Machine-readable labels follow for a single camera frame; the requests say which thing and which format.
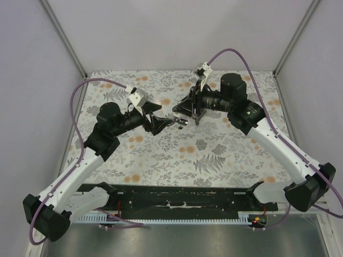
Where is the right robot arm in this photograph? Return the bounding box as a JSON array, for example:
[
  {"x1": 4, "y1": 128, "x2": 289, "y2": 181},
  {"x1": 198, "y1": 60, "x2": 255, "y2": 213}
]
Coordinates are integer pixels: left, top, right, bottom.
[{"x1": 172, "y1": 73, "x2": 336, "y2": 212}]

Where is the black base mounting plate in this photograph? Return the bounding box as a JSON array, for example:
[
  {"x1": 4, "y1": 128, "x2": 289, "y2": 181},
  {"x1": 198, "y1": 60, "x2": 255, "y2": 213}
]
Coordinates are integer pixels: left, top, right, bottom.
[{"x1": 102, "y1": 185, "x2": 278, "y2": 213}]

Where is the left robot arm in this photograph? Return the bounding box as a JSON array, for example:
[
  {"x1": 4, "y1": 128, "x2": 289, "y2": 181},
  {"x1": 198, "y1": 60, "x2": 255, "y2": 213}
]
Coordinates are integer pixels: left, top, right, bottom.
[{"x1": 23, "y1": 101, "x2": 174, "y2": 245}]

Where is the white slotted cable duct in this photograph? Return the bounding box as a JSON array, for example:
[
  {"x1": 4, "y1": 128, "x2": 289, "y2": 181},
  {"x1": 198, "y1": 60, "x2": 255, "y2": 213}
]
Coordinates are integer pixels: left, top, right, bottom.
[{"x1": 75, "y1": 212, "x2": 266, "y2": 225}]

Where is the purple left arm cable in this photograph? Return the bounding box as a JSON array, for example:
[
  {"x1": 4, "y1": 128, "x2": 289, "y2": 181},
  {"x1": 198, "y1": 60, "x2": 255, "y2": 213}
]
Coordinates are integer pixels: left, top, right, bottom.
[{"x1": 28, "y1": 78, "x2": 145, "y2": 246}]

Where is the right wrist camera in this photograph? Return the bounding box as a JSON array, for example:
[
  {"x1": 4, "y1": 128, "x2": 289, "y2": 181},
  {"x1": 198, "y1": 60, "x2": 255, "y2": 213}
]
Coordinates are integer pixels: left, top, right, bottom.
[{"x1": 194, "y1": 62, "x2": 213, "y2": 92}]

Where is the aluminium front rail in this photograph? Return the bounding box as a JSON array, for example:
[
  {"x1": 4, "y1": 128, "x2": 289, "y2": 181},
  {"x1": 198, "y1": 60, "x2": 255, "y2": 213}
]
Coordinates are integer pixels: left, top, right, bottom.
[{"x1": 74, "y1": 190, "x2": 333, "y2": 215}]

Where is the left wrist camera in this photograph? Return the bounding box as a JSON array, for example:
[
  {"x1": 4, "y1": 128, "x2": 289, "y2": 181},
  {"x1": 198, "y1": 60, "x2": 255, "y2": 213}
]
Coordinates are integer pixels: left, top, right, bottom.
[{"x1": 125, "y1": 86, "x2": 148, "y2": 114}]

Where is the aluminium frame post left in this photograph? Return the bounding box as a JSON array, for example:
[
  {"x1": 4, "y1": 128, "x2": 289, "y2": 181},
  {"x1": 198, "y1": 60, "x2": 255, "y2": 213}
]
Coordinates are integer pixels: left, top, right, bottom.
[{"x1": 39, "y1": 0, "x2": 88, "y2": 79}]

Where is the aluminium frame post right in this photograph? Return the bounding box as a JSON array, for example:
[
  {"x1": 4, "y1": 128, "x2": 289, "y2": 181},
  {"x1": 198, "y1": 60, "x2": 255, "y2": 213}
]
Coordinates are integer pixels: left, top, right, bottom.
[{"x1": 273, "y1": 0, "x2": 322, "y2": 77}]

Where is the bronze water faucet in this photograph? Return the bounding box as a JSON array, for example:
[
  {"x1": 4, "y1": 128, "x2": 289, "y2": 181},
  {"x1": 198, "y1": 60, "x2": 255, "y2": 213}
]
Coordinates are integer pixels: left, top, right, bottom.
[{"x1": 194, "y1": 108, "x2": 206, "y2": 126}]

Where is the aluminium frame post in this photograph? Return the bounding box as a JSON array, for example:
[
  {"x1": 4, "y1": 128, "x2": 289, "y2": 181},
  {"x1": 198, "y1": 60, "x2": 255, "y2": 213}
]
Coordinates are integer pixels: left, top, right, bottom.
[
  {"x1": 273, "y1": 0, "x2": 322, "y2": 77},
  {"x1": 39, "y1": 0, "x2": 88, "y2": 79}
]

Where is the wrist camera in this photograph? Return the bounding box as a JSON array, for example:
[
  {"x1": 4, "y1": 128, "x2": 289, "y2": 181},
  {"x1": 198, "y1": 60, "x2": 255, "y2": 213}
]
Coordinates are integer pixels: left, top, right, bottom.
[
  {"x1": 125, "y1": 86, "x2": 148, "y2": 114},
  {"x1": 194, "y1": 62, "x2": 213, "y2": 92}
]

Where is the floral patterned table mat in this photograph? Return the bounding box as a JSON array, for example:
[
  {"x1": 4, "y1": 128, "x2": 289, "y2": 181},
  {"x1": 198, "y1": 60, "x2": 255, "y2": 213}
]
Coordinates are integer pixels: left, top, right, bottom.
[{"x1": 66, "y1": 70, "x2": 290, "y2": 187}]

